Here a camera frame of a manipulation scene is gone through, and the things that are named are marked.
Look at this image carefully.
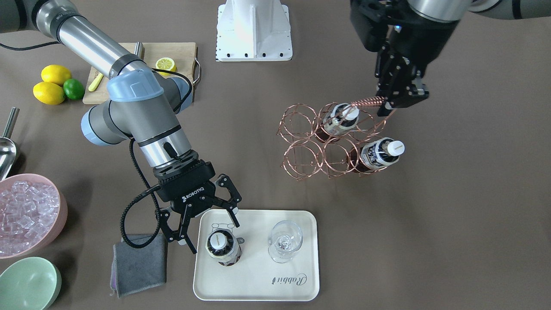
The tea bottle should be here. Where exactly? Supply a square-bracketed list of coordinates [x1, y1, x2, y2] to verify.
[315, 103, 360, 143]
[348, 137, 406, 173]
[205, 228, 241, 267]

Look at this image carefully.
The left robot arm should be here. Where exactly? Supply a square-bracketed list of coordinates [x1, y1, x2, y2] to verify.
[350, 0, 551, 117]

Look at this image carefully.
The steel scoop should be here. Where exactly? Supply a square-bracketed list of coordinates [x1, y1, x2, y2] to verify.
[0, 107, 20, 181]

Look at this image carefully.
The copper wire bottle basket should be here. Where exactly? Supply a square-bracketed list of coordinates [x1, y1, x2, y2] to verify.
[277, 96, 388, 180]

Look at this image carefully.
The half lemon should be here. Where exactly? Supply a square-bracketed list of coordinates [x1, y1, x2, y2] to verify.
[155, 57, 177, 76]

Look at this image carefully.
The cream rabbit tray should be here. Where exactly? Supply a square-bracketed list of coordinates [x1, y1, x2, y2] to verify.
[193, 209, 319, 301]

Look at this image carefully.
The wine glass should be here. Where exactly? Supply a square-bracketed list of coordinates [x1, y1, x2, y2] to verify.
[268, 220, 303, 264]

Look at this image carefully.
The tea bottle front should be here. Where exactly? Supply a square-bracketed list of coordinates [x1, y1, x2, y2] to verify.
[348, 137, 406, 173]

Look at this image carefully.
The wooden cutting board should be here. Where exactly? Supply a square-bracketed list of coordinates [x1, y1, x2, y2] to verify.
[82, 42, 201, 105]

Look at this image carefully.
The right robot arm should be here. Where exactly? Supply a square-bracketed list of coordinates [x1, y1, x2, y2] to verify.
[1, 0, 241, 254]

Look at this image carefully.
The yellow plastic knife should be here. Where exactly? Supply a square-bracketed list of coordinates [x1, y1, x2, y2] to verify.
[88, 72, 104, 92]

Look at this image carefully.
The green bowl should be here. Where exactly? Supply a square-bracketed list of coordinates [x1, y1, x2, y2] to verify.
[0, 257, 62, 310]

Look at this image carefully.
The green lime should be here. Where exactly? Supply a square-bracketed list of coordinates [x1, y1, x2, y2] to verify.
[62, 78, 85, 100]

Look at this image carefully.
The yellow lemon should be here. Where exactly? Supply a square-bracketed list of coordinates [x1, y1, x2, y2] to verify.
[33, 82, 66, 105]
[41, 64, 72, 86]

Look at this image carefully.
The grey folded cloth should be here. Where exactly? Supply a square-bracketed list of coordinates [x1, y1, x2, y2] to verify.
[110, 234, 167, 298]

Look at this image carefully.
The pink bowl with ice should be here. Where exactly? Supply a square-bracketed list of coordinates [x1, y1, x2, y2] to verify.
[0, 174, 68, 259]

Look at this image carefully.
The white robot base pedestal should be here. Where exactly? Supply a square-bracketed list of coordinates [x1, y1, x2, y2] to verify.
[215, 0, 293, 62]

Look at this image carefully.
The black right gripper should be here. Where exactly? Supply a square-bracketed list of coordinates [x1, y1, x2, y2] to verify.
[153, 159, 242, 255]

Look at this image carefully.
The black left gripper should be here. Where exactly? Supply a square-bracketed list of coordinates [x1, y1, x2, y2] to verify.
[350, 0, 458, 117]

